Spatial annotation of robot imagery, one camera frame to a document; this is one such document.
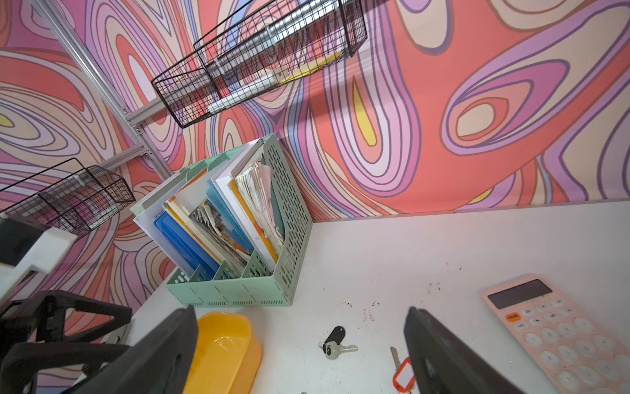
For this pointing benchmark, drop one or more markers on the key with red window tag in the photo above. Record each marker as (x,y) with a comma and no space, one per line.
(403,380)

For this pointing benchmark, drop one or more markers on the black wire basket left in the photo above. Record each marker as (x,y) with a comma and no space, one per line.
(78,204)

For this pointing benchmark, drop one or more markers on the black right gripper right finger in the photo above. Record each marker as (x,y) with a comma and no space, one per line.
(442,363)

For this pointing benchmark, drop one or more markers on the yellow plastic storage tray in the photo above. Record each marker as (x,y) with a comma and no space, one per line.
(227,355)

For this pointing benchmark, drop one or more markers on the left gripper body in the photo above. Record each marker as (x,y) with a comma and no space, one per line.
(20,318)

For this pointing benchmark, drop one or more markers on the black wire basket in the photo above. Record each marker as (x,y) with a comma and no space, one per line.
(256,50)
(78,204)

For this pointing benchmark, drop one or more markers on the black wire basket back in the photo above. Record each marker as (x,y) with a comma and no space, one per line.
(256,50)

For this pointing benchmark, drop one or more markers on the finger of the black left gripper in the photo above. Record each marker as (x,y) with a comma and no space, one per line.
(24,360)
(63,301)

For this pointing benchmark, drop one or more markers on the green file organizer rack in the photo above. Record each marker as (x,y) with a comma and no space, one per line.
(236,226)

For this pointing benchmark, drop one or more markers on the pink calculator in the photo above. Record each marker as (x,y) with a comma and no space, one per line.
(576,353)

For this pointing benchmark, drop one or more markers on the aluminium frame post left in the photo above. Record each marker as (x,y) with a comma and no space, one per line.
(142,145)

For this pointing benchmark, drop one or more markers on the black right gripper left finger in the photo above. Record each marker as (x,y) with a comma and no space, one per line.
(159,363)

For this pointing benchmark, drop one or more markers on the key with black tag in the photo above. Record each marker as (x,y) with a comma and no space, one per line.
(332,347)

